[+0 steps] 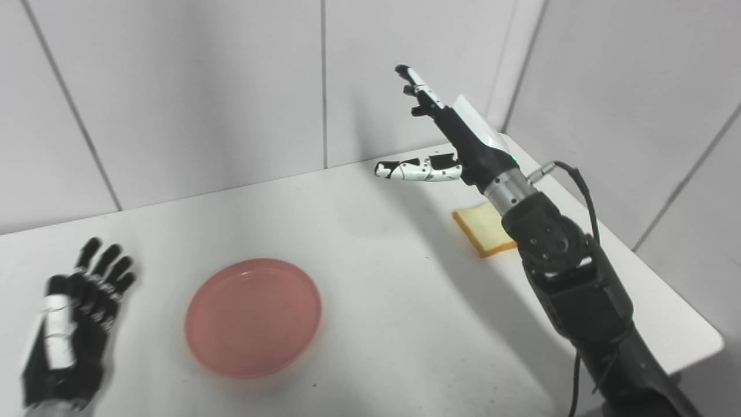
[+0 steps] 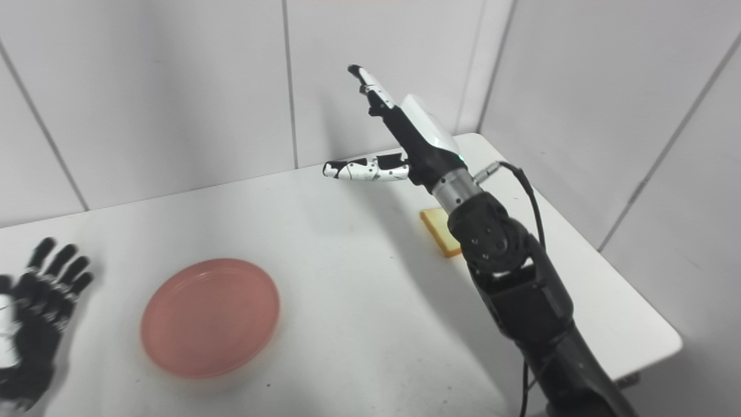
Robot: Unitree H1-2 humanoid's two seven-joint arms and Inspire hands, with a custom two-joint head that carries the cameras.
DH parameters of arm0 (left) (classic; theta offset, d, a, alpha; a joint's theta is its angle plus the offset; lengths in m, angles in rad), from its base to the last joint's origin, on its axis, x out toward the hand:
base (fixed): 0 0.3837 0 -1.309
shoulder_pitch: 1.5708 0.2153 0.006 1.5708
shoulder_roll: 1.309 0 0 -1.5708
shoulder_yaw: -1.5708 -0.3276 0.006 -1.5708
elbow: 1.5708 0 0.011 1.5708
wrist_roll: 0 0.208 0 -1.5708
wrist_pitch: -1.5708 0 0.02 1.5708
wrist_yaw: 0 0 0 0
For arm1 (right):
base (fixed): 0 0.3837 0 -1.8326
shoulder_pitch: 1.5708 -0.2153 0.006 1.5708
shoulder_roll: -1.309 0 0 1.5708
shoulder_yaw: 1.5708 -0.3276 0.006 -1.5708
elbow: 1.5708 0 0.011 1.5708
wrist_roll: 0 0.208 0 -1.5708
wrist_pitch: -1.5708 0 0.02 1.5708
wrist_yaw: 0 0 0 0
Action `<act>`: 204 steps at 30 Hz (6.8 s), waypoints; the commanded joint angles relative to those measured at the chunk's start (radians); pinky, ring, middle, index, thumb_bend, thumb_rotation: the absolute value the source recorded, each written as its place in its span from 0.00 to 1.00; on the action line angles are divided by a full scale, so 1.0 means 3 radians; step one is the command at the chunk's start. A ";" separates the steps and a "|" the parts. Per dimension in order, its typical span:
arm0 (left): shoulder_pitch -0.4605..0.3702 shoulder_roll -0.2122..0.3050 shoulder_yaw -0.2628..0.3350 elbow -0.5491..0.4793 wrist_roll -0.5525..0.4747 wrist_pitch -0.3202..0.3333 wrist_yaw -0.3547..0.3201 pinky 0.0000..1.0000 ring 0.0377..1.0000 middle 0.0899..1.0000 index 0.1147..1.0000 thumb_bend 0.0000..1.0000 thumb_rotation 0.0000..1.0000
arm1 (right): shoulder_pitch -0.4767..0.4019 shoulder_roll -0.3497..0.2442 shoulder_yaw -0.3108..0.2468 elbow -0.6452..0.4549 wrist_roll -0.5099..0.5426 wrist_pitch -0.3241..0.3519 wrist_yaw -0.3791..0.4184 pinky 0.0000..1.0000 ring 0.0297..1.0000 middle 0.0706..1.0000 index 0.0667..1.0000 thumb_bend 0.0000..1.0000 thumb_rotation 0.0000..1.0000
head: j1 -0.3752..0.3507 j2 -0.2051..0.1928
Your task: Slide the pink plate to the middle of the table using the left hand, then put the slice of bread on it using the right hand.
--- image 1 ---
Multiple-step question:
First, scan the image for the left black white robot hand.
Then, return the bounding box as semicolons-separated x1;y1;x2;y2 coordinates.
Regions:
21;237;137;413

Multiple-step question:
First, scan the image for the slice of white bread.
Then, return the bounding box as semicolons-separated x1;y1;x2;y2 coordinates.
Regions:
452;201;518;258

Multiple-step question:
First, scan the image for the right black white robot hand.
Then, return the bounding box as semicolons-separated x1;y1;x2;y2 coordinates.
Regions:
375;64;520;193

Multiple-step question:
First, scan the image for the pink round plate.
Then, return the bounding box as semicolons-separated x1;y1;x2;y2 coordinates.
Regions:
185;258;322;379

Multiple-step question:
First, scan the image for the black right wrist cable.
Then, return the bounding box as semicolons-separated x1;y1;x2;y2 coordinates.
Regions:
527;160;603;417

